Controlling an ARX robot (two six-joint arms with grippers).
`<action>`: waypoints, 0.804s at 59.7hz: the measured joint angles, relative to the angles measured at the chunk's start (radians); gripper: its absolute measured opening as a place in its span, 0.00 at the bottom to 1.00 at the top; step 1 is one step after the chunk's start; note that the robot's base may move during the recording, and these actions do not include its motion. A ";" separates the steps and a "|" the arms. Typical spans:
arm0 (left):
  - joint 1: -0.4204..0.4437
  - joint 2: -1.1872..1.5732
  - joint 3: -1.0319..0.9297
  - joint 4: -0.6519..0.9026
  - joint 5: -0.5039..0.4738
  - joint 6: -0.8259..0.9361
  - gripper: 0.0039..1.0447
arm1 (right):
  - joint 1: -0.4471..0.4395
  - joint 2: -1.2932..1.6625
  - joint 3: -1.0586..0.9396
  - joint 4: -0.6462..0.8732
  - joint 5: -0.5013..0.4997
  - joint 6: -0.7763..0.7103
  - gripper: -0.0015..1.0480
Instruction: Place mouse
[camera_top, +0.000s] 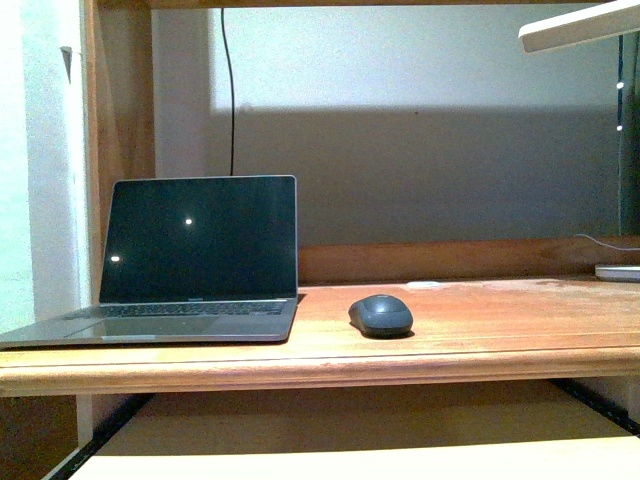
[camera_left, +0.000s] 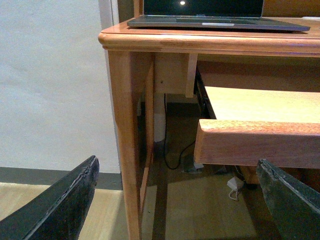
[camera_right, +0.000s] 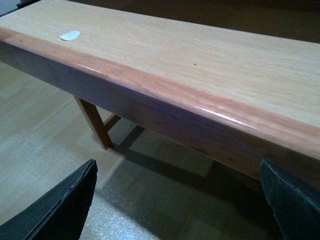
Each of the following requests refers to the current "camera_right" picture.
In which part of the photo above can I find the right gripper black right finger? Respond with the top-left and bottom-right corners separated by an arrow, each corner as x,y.
259,158 -> 320,240

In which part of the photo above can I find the wooden desk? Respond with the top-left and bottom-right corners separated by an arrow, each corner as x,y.
73,0 -> 320,151

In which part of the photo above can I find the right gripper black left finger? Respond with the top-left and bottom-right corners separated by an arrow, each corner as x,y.
0,159 -> 98,240

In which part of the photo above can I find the wooden pull-out keyboard tray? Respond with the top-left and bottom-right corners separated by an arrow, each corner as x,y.
0,0 -> 320,188

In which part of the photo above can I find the white oval sticker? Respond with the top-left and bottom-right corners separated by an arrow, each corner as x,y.
59,30 -> 80,41

